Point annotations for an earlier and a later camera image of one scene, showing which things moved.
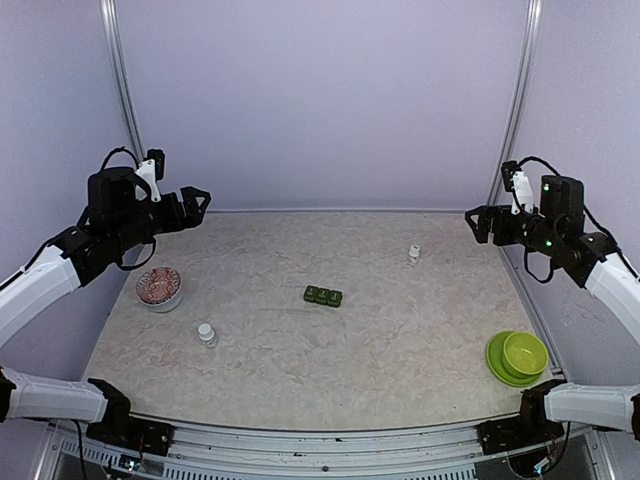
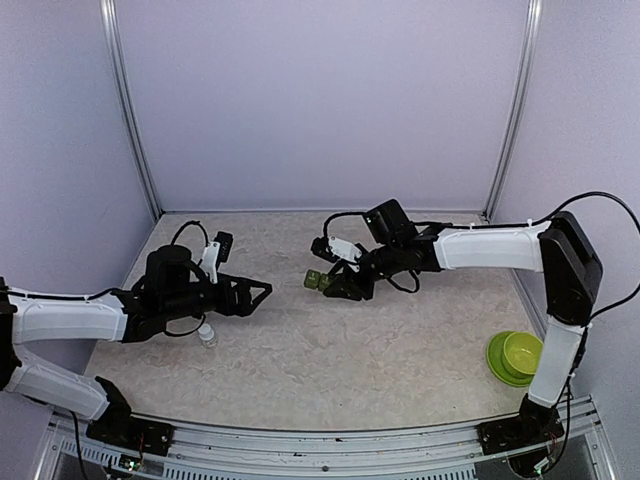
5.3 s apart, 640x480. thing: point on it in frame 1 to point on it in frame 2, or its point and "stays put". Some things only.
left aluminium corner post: [120, 71] stays put
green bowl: [524, 354] stays put
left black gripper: [193, 215] to [243, 307]
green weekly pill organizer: [323, 296] to [316, 280]
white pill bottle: [206, 334] stays put
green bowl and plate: [495, 361] stays put
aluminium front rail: [67, 451] stays put
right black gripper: [502, 237] to [342, 280]
